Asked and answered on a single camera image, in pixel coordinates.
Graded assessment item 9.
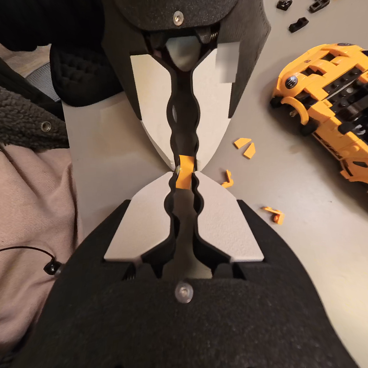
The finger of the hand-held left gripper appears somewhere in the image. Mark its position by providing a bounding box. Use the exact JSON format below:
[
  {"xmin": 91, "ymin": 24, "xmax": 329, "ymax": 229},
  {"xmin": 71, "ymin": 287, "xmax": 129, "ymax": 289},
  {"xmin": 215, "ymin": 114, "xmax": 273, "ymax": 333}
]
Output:
[
  {"xmin": 130, "ymin": 53, "xmax": 179, "ymax": 171},
  {"xmin": 191, "ymin": 48, "xmax": 233, "ymax": 171}
]

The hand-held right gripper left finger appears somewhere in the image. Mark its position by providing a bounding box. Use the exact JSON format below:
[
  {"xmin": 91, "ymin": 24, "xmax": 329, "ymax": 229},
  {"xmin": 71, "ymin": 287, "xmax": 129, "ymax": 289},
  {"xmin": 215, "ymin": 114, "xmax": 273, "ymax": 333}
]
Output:
[{"xmin": 103, "ymin": 172, "xmax": 176, "ymax": 279}]

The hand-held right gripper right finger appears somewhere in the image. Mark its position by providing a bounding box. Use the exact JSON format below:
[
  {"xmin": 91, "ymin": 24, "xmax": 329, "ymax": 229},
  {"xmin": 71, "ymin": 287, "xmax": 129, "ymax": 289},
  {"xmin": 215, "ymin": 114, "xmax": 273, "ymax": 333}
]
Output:
[{"xmin": 192, "ymin": 172, "xmax": 264, "ymax": 279}]

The orange lego plate piece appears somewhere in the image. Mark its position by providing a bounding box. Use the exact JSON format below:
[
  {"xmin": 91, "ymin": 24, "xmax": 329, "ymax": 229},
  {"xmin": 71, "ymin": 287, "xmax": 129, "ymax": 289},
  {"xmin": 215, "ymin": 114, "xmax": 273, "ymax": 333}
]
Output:
[{"xmin": 261, "ymin": 206, "xmax": 285, "ymax": 225}]

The orange lego tile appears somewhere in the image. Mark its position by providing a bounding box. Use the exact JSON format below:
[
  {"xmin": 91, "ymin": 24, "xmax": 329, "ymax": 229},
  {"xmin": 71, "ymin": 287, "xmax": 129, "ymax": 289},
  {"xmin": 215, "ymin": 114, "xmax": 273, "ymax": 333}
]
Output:
[{"xmin": 175, "ymin": 155, "xmax": 195, "ymax": 190}]

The pile of small lego parts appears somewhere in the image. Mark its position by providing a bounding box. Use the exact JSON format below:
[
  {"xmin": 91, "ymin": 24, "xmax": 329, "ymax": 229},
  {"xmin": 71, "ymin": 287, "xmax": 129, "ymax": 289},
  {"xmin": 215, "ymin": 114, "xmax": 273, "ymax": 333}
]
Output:
[{"xmin": 276, "ymin": 0, "xmax": 331, "ymax": 33}]

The orange lego car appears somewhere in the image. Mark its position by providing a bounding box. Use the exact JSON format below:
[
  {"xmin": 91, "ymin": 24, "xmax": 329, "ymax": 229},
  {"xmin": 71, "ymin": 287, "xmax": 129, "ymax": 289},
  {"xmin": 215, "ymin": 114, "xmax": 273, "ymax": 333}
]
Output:
[{"xmin": 270, "ymin": 43, "xmax": 368, "ymax": 184}]

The black round mesh pad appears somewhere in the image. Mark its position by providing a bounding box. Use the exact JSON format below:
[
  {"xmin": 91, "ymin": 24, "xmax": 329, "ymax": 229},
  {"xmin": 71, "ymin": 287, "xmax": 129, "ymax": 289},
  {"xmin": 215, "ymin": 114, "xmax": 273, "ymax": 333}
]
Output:
[{"xmin": 50, "ymin": 43, "xmax": 124, "ymax": 107}]

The black fleece jacket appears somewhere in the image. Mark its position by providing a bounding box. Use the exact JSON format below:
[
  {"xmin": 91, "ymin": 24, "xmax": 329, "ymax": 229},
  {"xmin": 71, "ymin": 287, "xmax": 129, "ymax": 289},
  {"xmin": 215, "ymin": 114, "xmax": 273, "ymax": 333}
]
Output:
[{"xmin": 0, "ymin": 57, "xmax": 69, "ymax": 150}]

